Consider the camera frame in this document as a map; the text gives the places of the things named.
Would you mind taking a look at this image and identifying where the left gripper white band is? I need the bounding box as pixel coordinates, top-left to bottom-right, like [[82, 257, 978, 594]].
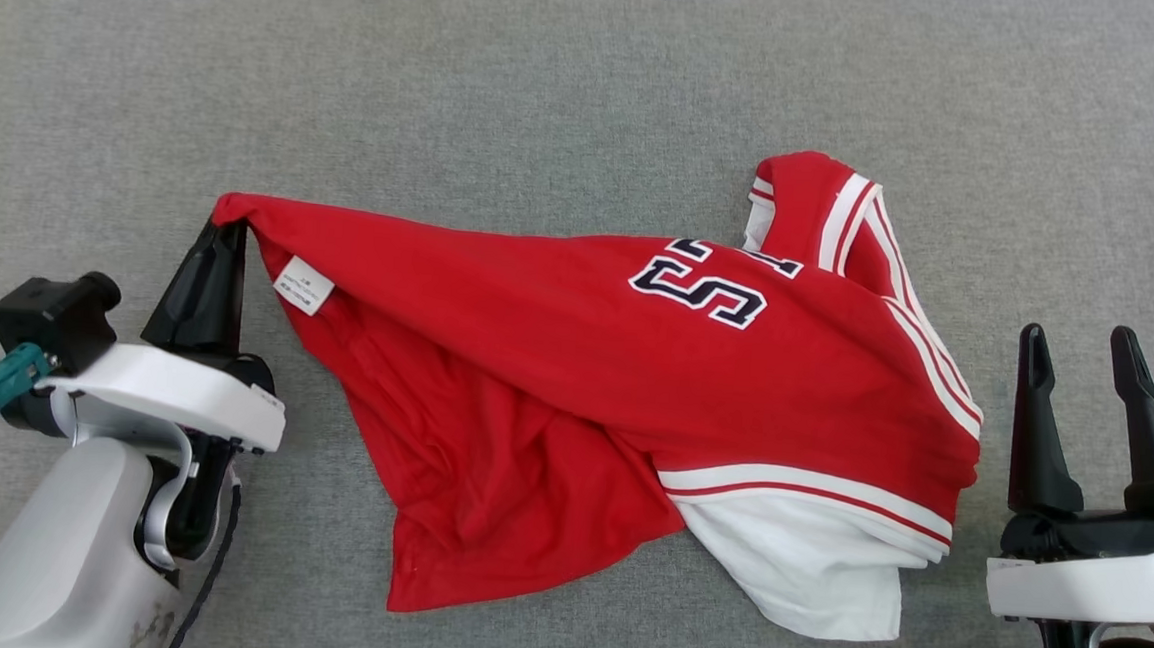
[[34, 211, 299, 455]]

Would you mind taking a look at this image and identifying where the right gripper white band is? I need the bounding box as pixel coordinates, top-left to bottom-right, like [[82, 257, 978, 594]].
[[983, 317, 1154, 631]]

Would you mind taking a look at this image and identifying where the red jersey with white trim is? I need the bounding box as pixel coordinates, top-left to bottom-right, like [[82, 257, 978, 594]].
[[187, 115, 1001, 648]]

